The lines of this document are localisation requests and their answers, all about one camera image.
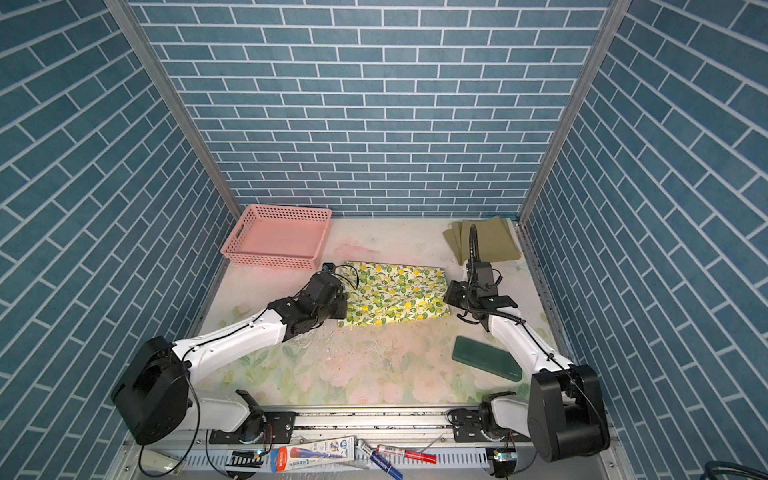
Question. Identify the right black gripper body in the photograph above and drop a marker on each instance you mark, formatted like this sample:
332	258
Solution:
461	296

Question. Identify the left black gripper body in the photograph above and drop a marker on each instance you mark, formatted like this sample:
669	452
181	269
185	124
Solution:
337	309

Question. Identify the lemon print skirt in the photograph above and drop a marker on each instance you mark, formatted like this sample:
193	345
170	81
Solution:
381	293

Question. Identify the olive green skirt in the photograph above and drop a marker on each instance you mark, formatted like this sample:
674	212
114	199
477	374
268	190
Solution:
495	239

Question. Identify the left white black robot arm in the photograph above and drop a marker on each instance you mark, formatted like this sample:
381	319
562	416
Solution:
157	394

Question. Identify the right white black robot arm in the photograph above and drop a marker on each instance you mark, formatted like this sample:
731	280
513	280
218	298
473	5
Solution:
564	415

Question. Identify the dark green rectangular block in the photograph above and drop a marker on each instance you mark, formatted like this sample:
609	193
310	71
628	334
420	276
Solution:
486	358

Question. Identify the pink plastic basket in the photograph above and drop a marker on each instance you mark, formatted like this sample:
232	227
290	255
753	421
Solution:
279	236

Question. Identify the white red blue box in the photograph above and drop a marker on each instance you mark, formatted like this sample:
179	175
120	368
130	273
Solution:
313	454

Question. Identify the red white marker pen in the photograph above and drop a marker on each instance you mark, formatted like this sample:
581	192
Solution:
407	454

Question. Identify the blue marker pen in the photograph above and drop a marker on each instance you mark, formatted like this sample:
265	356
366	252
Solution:
378	460

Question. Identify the beige plastic piece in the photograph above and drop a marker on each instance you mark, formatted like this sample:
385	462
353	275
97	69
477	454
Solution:
155	464

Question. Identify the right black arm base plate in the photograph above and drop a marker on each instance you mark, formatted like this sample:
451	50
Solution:
478	425

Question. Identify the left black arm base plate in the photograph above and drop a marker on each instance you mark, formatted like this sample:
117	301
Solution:
269	428

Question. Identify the aluminium front rail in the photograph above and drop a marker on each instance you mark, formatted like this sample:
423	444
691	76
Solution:
423	429

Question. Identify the right corner aluminium post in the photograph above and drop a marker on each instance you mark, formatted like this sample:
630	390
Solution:
596	55

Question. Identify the corner aluminium post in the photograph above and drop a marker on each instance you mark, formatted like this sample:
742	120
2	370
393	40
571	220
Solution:
596	55
130	27

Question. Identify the left corner aluminium post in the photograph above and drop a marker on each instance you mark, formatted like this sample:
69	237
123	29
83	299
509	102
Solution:
130	27

